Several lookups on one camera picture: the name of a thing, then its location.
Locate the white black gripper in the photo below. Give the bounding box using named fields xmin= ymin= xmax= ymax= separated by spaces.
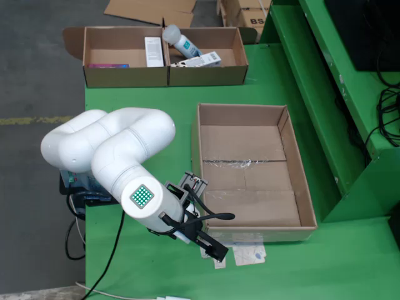
xmin=147 ymin=201 xmax=229 ymax=263

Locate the red carton box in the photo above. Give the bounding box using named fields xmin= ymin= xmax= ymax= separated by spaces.
xmin=87 ymin=63 xmax=131 ymax=69

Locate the grey robot base box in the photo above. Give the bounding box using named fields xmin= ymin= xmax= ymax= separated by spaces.
xmin=59 ymin=168 xmax=94 ymax=190

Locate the shallow cardboard tray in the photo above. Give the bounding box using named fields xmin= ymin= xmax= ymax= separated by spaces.
xmin=190 ymin=102 xmax=319 ymax=244

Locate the divided cardboard box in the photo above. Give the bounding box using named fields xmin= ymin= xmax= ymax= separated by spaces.
xmin=62 ymin=26 xmax=258 ymax=89

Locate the cardboard box BS print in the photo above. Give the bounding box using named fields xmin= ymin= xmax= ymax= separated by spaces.
xmin=236 ymin=6 xmax=268 ymax=34

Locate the small open cardboard box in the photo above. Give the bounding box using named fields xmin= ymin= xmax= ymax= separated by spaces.
xmin=217 ymin=0 xmax=272 ymax=28

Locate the flat cardboard sheet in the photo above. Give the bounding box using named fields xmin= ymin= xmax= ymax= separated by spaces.
xmin=103 ymin=0 xmax=198 ymax=28

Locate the green metal shelf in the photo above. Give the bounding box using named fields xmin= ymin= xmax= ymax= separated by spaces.
xmin=258 ymin=0 xmax=400 ymax=224

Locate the white barcode carton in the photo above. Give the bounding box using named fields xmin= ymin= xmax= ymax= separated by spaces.
xmin=170 ymin=51 xmax=222 ymax=68

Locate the slim white carton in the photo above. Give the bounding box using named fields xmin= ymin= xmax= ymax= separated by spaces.
xmin=144 ymin=36 xmax=164 ymax=68

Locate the white plastic bottle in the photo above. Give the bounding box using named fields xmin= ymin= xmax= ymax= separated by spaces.
xmin=162 ymin=24 xmax=201 ymax=59

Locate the black monitor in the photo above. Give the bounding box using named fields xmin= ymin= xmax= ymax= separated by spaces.
xmin=323 ymin=0 xmax=400 ymax=72

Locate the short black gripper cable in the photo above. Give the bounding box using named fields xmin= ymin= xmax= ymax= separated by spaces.
xmin=159 ymin=183 xmax=236 ymax=231

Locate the long black camera cable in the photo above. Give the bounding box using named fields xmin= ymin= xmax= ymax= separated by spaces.
xmin=81 ymin=211 xmax=126 ymax=300

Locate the white cable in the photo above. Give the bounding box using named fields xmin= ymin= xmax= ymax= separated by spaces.
xmin=74 ymin=282 xmax=158 ymax=300

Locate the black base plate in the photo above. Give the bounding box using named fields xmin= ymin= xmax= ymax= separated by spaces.
xmin=59 ymin=173 xmax=121 ymax=208

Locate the thin beige cable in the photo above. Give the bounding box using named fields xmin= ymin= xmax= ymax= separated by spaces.
xmin=69 ymin=196 xmax=87 ymax=246

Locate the black power cable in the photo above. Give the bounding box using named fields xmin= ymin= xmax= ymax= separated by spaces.
xmin=64 ymin=190 xmax=88 ymax=261

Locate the black cable tangle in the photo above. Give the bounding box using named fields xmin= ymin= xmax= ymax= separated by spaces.
xmin=362 ymin=40 xmax=400 ymax=166

